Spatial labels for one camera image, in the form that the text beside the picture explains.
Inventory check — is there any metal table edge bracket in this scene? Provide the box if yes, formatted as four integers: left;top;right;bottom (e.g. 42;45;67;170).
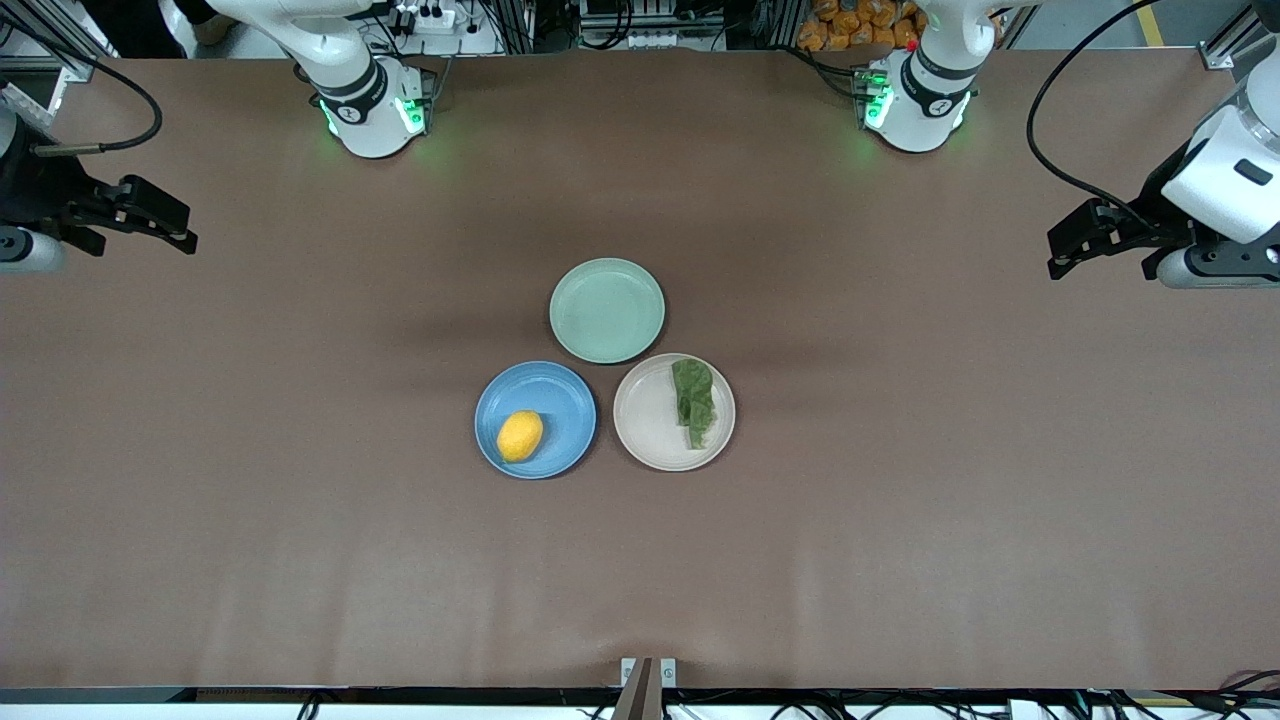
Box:
612;657;678;720

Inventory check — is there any beige plate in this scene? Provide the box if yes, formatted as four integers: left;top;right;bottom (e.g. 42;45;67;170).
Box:
613;353;737;472

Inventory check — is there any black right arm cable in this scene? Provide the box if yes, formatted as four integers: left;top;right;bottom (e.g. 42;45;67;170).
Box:
0;15;163;157

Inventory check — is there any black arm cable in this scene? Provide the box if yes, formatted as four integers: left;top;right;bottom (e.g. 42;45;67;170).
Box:
0;15;163;157
1026;0;1166;233

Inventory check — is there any blue plate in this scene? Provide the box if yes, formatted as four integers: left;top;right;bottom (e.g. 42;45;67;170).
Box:
474;361;598;480

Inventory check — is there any green lettuce leaf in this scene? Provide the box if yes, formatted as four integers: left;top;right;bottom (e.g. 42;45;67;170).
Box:
671;358;718;451

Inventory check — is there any orange snack bag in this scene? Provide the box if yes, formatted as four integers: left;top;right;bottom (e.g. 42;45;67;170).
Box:
797;0;923;53

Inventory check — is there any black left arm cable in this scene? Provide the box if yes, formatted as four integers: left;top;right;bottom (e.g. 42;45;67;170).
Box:
1026;0;1166;233

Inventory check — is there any aluminium frame profile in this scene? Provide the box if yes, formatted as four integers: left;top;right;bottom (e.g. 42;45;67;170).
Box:
0;0;96;116
1198;0;1280;71

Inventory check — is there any yellow lemon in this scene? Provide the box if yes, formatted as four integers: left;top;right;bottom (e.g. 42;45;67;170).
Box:
497;410;545;464

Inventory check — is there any white power strip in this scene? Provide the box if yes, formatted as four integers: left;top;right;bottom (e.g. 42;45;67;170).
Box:
393;0;458;34

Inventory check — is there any pale green plate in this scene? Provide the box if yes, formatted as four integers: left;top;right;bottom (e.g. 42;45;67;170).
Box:
549;258;666;365

